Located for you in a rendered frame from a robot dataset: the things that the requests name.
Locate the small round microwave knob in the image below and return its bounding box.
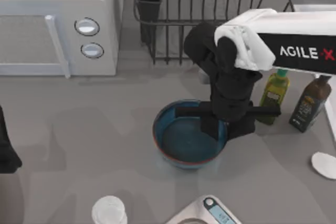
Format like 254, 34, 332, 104
80, 42, 105, 59

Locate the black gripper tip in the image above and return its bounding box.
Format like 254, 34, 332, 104
0, 105, 23, 174

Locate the yellow oil bottle green cap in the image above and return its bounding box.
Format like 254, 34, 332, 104
259, 68, 291, 126

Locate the silver kitchen scale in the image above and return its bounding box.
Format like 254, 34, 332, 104
164, 195, 243, 224

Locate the pale microwave door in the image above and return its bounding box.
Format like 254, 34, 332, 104
0, 0, 72, 79

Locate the pale microwave oven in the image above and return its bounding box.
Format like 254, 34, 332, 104
0, 0, 124, 79

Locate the black wire dish rack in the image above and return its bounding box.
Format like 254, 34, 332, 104
133, 0, 295, 65

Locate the pale microwave door handle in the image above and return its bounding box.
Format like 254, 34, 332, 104
44, 15, 72, 79

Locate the large round microwave knob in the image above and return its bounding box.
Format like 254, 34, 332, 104
74, 17, 101, 37

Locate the dark brown bottle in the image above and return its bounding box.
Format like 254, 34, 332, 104
288, 75, 332, 133

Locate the blue bowl with red rim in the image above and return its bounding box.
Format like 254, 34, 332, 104
153, 99, 229, 172

